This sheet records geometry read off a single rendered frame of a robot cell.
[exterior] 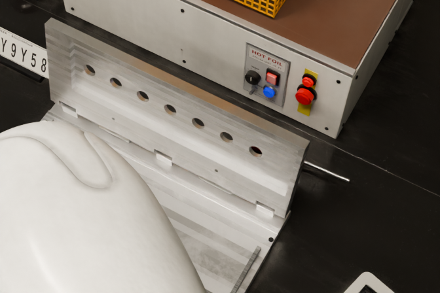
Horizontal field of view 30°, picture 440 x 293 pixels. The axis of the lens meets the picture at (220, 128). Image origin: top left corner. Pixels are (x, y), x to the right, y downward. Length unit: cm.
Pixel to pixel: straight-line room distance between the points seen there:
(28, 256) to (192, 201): 84
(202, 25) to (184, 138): 19
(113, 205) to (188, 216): 81
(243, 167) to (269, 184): 5
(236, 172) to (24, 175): 77
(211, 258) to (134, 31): 43
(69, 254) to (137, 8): 96
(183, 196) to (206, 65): 24
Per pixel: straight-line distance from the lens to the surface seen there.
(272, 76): 132
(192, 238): 129
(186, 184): 132
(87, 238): 48
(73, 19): 155
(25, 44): 146
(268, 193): 125
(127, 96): 129
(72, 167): 51
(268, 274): 129
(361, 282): 129
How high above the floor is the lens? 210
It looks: 59 degrees down
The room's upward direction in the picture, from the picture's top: 2 degrees clockwise
